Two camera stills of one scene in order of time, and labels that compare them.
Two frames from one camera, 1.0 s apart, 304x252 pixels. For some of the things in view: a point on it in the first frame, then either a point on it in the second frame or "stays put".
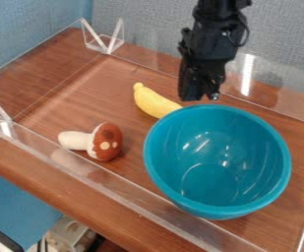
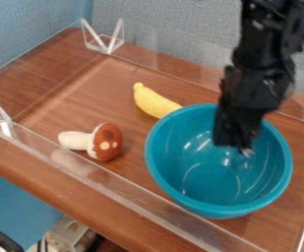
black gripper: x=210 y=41 → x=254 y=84
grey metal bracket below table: x=70 y=236 stays put
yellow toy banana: x=151 y=102 stays put
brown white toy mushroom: x=103 y=142 stays put
